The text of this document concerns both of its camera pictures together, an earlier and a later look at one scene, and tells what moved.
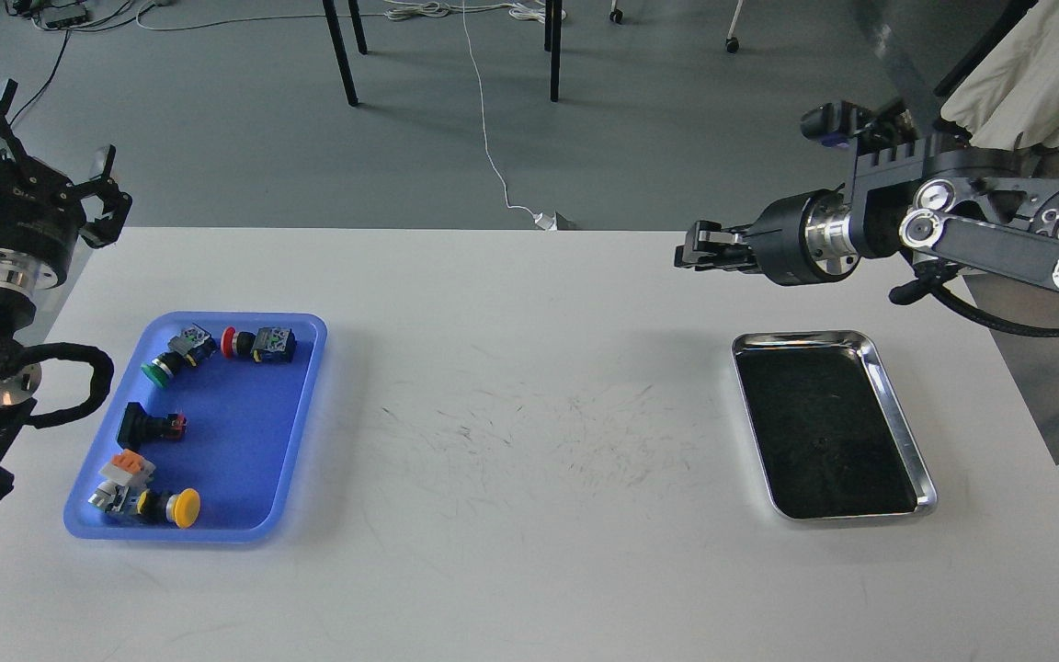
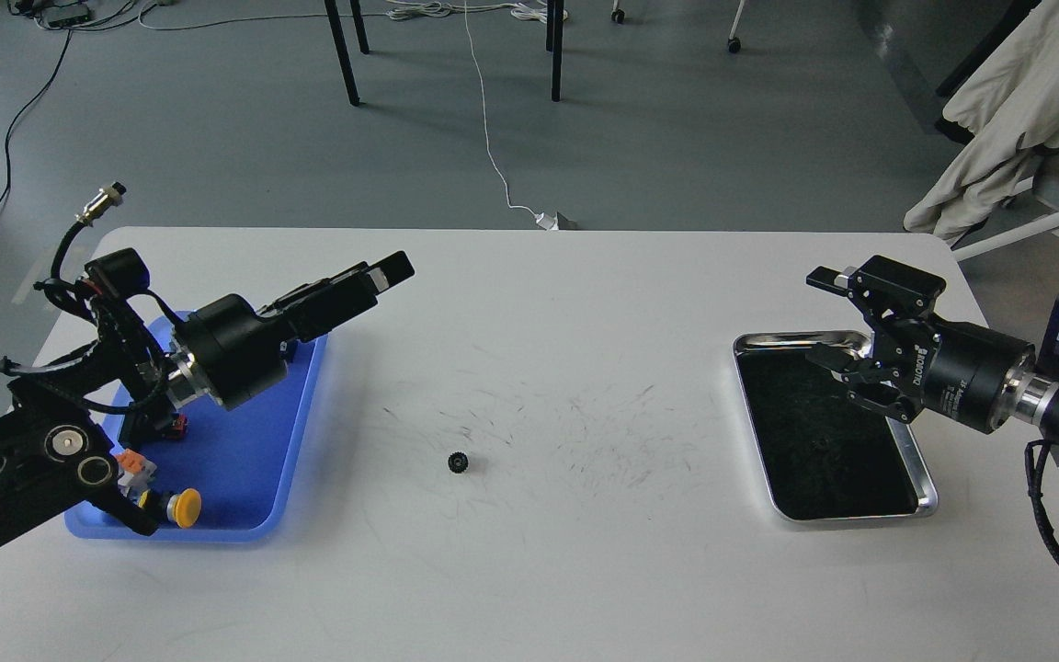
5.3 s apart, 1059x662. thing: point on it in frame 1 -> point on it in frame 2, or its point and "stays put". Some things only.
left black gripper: (26, 217) -> (238, 354)
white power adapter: (547, 223) stays put
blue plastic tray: (208, 436) stays put
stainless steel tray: (828, 431) stays put
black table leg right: (552, 41) stays put
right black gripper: (803, 239) -> (968, 373)
